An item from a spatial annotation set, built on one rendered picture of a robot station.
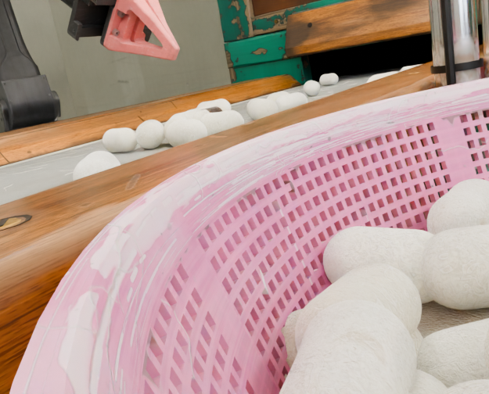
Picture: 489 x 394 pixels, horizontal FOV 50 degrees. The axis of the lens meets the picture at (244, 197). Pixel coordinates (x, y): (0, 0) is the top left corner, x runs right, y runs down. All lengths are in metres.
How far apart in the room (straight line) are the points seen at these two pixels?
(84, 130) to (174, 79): 1.76
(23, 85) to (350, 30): 0.50
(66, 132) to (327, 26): 0.48
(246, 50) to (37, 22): 1.96
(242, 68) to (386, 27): 0.31
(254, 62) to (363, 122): 0.84
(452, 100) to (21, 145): 0.42
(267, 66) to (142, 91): 1.52
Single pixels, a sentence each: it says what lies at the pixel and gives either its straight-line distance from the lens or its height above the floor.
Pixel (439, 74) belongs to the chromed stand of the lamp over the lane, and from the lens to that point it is 0.30.
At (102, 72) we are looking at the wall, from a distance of 2.67.
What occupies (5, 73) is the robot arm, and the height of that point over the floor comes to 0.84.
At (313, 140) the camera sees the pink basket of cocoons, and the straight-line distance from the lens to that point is 0.15.
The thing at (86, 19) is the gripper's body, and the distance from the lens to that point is 0.59.
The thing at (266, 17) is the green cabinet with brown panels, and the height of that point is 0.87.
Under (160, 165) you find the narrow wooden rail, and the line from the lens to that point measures 0.16.
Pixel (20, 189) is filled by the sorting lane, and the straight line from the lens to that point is 0.35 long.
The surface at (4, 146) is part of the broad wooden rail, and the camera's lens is 0.53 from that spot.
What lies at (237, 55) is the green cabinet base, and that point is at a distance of 1.02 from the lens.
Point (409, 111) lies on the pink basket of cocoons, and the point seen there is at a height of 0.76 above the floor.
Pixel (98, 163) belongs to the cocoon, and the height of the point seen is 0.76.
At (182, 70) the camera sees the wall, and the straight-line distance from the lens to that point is 2.28.
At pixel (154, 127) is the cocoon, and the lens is 0.40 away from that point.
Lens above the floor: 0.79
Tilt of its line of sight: 14 degrees down
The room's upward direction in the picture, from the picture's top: 10 degrees counter-clockwise
